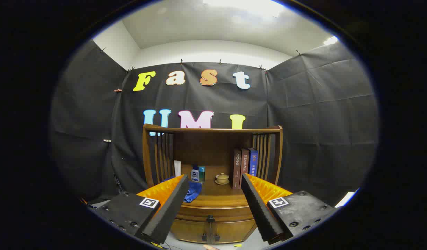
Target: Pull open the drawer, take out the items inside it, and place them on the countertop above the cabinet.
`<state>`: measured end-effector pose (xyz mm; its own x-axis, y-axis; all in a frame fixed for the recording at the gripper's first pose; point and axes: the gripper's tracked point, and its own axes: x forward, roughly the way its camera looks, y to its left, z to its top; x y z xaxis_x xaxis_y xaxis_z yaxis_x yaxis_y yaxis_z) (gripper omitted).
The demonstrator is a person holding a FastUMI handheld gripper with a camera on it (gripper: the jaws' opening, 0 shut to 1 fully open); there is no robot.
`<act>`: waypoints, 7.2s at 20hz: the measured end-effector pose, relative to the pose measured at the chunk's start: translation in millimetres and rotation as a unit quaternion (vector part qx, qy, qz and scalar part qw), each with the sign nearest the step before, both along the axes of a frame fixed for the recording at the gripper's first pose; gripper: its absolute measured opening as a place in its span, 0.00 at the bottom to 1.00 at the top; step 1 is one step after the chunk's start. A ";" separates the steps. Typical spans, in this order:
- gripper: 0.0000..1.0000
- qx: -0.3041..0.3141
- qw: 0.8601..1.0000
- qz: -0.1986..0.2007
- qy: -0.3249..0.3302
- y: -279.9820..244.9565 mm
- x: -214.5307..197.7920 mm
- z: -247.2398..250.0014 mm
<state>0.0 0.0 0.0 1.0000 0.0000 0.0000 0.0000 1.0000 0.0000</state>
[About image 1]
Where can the black backdrop cloth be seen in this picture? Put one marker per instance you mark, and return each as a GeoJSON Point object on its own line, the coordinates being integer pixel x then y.
{"type": "Point", "coordinates": [321, 121]}

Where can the white tube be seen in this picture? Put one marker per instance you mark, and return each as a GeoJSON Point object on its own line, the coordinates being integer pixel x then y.
{"type": "Point", "coordinates": [177, 168]}

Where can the blue book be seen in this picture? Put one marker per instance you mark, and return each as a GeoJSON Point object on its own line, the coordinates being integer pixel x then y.
{"type": "Point", "coordinates": [253, 163]}

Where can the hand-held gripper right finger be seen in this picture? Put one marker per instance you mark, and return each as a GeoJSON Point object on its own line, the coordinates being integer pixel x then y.
{"type": "Point", "coordinates": [260, 211]}

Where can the beige lidded teacup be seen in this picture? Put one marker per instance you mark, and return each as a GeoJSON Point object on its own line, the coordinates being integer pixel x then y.
{"type": "Point", "coordinates": [222, 178]}

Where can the wooden cabinet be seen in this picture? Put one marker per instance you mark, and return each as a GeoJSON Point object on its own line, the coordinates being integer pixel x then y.
{"type": "Point", "coordinates": [206, 146]}

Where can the wooden cabinet door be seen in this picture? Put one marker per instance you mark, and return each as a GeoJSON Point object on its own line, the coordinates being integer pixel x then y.
{"type": "Point", "coordinates": [192, 231]}
{"type": "Point", "coordinates": [230, 231]}

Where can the wooden countertop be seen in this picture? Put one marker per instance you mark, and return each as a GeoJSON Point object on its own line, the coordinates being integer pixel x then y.
{"type": "Point", "coordinates": [216, 194]}

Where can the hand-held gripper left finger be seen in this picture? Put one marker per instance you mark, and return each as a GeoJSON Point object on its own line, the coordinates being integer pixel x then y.
{"type": "Point", "coordinates": [168, 211]}

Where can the teal bottle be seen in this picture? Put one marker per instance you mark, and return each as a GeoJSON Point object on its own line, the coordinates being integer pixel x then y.
{"type": "Point", "coordinates": [202, 172]}

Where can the dark brown book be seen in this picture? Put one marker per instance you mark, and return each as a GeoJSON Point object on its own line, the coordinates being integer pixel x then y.
{"type": "Point", "coordinates": [237, 170]}

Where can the wooden drawer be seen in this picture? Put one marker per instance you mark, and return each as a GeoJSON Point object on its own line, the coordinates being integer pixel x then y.
{"type": "Point", "coordinates": [227, 213]}

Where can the blue towel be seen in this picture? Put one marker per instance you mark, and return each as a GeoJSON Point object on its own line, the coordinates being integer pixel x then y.
{"type": "Point", "coordinates": [194, 192]}

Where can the reddish brown book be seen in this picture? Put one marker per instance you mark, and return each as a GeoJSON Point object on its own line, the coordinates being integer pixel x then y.
{"type": "Point", "coordinates": [245, 163]}

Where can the white bottle with blue cap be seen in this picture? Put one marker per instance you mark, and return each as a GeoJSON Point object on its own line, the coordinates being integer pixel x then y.
{"type": "Point", "coordinates": [195, 175]}

